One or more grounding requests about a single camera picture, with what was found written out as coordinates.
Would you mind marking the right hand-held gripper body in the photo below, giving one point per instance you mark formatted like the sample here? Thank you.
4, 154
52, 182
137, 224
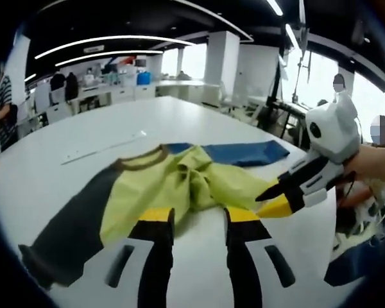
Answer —
337, 134

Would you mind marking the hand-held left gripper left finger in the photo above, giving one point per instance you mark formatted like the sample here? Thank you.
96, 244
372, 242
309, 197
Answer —
154, 244

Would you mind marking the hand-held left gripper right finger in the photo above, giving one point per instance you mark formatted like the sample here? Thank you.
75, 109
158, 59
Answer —
244, 256

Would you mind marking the yellow blue black garment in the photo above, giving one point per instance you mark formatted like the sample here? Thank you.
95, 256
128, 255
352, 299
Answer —
147, 186

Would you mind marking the white template strip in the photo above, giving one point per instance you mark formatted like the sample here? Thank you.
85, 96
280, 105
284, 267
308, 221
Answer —
140, 133

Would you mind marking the person's right hand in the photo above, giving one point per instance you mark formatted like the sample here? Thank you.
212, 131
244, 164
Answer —
365, 163

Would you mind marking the black metal stand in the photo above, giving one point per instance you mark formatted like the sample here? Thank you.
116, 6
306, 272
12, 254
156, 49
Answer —
288, 109

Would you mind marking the person's printed shirt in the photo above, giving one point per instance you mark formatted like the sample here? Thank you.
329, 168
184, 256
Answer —
377, 192

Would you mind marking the person's blue jeans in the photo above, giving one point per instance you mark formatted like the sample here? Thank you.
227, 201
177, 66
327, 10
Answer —
349, 266

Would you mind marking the white square pillar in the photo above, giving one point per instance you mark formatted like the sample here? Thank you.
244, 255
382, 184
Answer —
20, 64
221, 57

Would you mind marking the ceiling light bar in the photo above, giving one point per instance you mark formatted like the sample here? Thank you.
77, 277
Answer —
274, 7

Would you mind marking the white workbench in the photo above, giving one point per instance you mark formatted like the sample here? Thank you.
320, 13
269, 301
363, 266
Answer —
179, 88

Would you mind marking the white cabinet row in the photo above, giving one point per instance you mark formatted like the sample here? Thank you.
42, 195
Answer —
122, 94

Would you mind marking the blue plastic container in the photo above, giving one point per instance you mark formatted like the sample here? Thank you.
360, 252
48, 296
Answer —
143, 78

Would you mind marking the white appliance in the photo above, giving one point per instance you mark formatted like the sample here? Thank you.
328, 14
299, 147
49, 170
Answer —
42, 96

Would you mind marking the long curved ceiling light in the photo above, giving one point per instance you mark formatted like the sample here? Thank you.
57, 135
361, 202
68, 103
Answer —
131, 37
141, 51

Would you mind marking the ceiling air vent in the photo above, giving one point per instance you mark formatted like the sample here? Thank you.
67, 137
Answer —
93, 49

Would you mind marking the red blue wall banner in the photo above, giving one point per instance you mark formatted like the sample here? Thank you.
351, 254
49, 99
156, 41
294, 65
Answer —
126, 60

